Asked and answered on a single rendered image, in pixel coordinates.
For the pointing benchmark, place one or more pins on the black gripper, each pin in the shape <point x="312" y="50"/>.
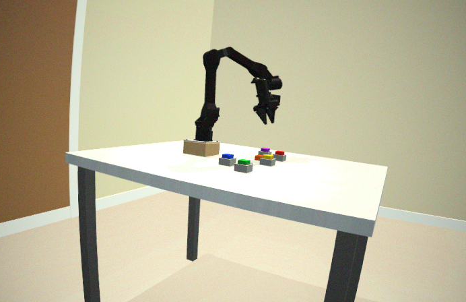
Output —
<point x="264" y="103"/>

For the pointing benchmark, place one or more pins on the blue button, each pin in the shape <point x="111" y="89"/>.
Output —
<point x="227" y="160"/>

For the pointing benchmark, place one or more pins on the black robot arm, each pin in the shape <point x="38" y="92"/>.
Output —
<point x="209" y="112"/>

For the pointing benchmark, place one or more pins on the red button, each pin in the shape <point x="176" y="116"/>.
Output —
<point x="280" y="156"/>

